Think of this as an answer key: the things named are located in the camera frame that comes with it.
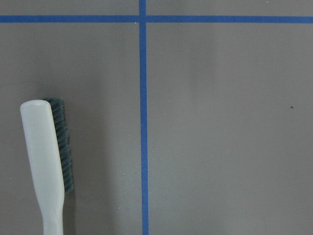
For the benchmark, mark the white hand brush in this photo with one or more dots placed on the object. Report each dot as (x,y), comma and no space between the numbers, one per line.
(47,143)

